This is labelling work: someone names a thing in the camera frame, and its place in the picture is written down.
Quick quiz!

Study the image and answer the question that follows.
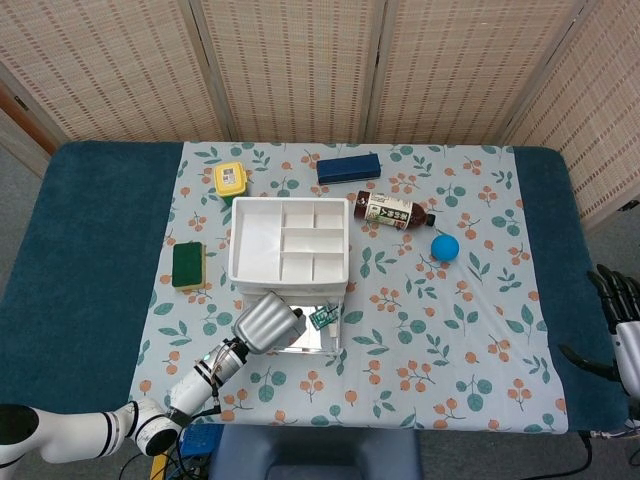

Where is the teal table cover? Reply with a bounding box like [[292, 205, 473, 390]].
[[0, 141, 631, 434]]

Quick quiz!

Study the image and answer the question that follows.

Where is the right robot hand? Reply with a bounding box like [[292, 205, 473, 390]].
[[558, 264, 640, 396]]

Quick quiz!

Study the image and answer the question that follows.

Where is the white drawer organizer box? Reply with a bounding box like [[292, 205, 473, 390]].
[[228, 196, 350, 301]]

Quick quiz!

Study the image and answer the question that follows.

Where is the brown tea bottle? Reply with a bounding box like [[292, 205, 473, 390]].
[[353, 189, 437, 233]]

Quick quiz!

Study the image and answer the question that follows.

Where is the floral fruit print tablecloth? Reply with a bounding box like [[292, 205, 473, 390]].
[[123, 141, 571, 434]]

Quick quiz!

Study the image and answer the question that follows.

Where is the black cable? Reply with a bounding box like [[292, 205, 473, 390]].
[[579, 432, 596, 480]]

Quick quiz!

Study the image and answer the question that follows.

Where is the blue ball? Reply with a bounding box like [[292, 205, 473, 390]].
[[431, 234, 460, 263]]

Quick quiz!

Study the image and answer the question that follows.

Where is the dark blue rectangular box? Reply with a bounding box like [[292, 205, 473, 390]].
[[316, 153, 381, 186]]

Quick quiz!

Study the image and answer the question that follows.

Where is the blue electronics box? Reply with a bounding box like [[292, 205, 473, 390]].
[[179, 424, 221, 459]]

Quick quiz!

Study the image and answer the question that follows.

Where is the green and yellow sponge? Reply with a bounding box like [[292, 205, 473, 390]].
[[171, 241, 208, 292]]

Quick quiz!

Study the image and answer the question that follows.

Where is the woven folding screen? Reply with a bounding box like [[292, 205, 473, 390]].
[[0, 0, 640, 231]]

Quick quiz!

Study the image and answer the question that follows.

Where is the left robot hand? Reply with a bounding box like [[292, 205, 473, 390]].
[[232, 290, 308, 355]]

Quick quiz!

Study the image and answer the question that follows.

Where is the clear plastic container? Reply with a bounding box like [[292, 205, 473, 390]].
[[239, 294, 346, 356]]

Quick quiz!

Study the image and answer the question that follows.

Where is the yellow lidded container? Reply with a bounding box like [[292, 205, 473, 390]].
[[213, 161, 250, 197]]

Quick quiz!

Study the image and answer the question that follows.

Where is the brown wooden door frame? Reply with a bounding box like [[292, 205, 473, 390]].
[[0, 82, 59, 156]]

